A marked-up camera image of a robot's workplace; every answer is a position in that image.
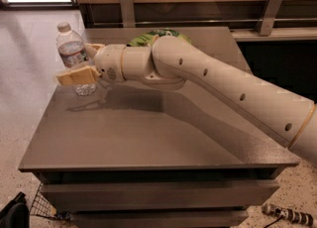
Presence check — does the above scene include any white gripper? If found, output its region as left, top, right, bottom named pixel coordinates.
left=55, top=43, right=126, bottom=85

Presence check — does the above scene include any clear plastic water bottle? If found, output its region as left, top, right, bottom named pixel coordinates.
left=56, top=22, right=96, bottom=96

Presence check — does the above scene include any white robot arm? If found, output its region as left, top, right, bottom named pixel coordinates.
left=56, top=36, right=317, bottom=166

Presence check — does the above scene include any green chip bag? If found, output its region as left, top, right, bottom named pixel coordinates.
left=127, top=29, right=191, bottom=47

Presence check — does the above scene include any grey drawer cabinet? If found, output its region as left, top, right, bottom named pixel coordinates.
left=18, top=26, right=300, bottom=228

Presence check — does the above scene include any black object on floor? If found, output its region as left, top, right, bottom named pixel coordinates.
left=0, top=192, right=30, bottom=228

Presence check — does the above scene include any power strip on floor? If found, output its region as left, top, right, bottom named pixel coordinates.
left=262, top=203, right=317, bottom=228

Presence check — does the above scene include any left metal wall bracket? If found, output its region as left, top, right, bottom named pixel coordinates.
left=120, top=0, right=136, bottom=28

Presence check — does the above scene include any metal wall bracket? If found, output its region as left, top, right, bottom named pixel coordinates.
left=120, top=0, right=136, bottom=28
left=256, top=0, right=283, bottom=37

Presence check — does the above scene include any black wire basket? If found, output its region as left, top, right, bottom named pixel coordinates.
left=30, top=184, right=56, bottom=220

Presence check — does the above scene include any right metal wall bracket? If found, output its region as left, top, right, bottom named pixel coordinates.
left=256, top=0, right=283, bottom=37

